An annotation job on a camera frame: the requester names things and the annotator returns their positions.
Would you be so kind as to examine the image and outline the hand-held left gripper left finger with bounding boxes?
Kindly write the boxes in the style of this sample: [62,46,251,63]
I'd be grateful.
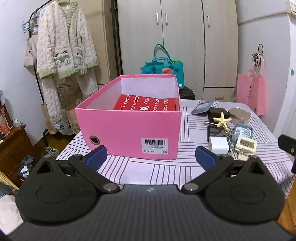
[32,145,121,194]

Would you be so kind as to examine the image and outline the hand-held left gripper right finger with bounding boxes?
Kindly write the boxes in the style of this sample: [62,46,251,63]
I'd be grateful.
[181,145,270,194]

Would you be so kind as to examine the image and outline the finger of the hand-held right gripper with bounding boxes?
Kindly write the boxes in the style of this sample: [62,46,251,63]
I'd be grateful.
[278,134,296,152]

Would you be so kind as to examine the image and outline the white charger plug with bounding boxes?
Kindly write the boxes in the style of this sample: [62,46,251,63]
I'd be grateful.
[208,137,229,154]

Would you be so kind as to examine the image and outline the pink cardboard box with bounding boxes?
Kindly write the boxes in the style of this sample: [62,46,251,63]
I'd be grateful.
[74,75,182,161]

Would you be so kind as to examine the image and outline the cream plastic adapter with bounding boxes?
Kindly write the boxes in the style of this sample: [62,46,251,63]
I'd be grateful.
[235,136,258,160]

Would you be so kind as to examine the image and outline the blue-grey device with label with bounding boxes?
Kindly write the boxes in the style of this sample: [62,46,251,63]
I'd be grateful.
[231,124,252,145]

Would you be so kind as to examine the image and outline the matte black box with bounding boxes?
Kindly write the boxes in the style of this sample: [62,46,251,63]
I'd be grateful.
[208,107,230,122]

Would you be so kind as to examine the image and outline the beige rounded case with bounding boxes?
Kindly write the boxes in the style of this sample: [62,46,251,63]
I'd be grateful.
[228,107,251,124]

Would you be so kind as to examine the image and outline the black card holder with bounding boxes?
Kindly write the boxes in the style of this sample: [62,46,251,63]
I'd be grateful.
[206,126,228,142]

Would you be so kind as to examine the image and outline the metal keyring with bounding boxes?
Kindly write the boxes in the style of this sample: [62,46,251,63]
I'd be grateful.
[223,126,234,140]

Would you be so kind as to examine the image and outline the yellow starfish ornament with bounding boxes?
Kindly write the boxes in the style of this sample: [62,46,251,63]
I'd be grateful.
[213,112,232,128]

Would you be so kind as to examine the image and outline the grey and white sneaker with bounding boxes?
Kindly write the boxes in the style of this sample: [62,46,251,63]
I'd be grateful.
[42,147,61,160]

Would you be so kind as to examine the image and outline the striped tablecloth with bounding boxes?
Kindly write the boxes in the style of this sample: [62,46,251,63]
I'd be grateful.
[57,100,294,186]

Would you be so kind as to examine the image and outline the white and green plastic bag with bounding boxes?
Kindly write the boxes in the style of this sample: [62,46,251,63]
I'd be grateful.
[52,116,70,135]

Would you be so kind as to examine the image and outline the dark grey pocket device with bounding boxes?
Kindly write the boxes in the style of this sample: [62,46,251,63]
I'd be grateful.
[191,100,214,116]

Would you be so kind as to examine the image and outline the plain brown paper bag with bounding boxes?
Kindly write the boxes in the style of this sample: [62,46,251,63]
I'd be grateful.
[41,103,58,135]

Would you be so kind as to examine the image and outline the pink shopping bag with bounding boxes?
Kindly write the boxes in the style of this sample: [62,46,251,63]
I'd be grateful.
[236,54,266,116]

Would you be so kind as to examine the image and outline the red sheet with white print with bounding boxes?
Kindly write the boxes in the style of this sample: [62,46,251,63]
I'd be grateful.
[113,94,180,112]

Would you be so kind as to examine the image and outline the dark plastic bag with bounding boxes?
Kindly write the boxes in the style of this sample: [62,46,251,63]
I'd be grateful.
[20,156,36,181]

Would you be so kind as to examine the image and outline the brown paper bag black print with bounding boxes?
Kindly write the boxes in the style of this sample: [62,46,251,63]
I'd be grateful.
[57,77,78,109]

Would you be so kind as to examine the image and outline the yellow striped cloth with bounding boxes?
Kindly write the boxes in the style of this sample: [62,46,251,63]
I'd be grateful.
[0,171,19,191]

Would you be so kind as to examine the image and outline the teal felt handbag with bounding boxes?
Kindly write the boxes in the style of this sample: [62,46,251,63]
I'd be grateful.
[142,44,185,90]

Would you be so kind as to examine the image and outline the pile of colourful packets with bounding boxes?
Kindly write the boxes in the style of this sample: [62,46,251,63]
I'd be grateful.
[0,90,13,137]

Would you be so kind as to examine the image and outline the black pole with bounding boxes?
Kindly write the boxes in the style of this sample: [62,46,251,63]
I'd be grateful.
[111,0,123,76]

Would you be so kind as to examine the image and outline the cream and green fluffy robe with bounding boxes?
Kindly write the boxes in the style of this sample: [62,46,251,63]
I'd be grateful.
[36,0,100,135]

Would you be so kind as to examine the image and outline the light wood wardrobe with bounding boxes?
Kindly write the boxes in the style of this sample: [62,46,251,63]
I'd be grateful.
[117,0,238,102]

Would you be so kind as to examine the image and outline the cream tote bag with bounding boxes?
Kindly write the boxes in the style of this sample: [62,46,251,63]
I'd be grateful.
[23,14,40,69]

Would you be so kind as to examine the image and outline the blue clothes hangers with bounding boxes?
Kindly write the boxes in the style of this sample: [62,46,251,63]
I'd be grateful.
[22,20,40,35]

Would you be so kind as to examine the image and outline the black clothes rack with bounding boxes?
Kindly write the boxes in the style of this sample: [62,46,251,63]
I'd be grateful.
[29,0,61,139]

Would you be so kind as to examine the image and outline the black hair tie bundle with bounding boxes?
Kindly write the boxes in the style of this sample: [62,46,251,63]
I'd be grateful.
[252,44,264,66]

